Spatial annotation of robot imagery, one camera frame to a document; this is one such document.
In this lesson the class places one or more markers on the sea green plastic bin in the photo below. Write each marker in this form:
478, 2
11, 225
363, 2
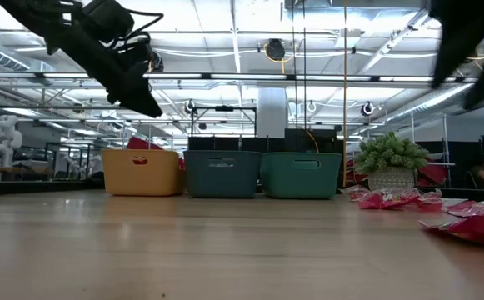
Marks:
300, 181

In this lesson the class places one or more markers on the black workstation frame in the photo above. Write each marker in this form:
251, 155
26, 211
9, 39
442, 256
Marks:
52, 160

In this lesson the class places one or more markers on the black cabinet row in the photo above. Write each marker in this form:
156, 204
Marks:
300, 139

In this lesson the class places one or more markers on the black aluminium table frame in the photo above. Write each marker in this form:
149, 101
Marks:
16, 187

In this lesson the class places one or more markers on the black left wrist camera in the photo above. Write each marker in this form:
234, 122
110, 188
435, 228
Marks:
156, 61

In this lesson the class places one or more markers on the green spiky artificial plant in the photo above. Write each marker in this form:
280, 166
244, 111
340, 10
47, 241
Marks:
391, 154

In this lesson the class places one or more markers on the black metal frame stand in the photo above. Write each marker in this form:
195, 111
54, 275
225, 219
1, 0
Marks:
224, 108

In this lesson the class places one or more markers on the long ceiling light strip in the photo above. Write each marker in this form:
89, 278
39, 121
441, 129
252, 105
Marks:
245, 76

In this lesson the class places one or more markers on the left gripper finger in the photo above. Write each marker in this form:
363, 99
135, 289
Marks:
137, 98

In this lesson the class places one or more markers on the dark teal plastic bin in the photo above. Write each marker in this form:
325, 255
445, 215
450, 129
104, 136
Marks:
221, 181

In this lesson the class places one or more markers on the yellow plastic bin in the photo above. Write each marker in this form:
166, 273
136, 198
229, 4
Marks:
141, 179

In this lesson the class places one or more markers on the white jointed robot arm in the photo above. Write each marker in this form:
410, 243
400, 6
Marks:
4, 139

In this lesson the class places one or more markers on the white square column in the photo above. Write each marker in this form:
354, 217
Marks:
271, 112

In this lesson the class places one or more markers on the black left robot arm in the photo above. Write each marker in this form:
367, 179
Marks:
29, 14

